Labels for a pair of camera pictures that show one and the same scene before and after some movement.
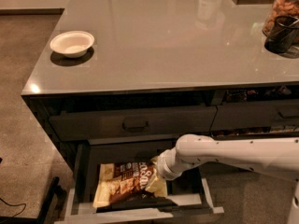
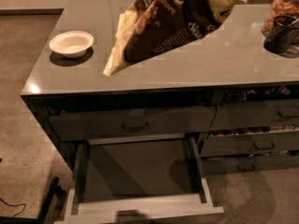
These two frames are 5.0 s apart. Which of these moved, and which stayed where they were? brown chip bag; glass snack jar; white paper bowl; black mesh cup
Moved: brown chip bag
Stayed: white paper bowl; black mesh cup; glass snack jar
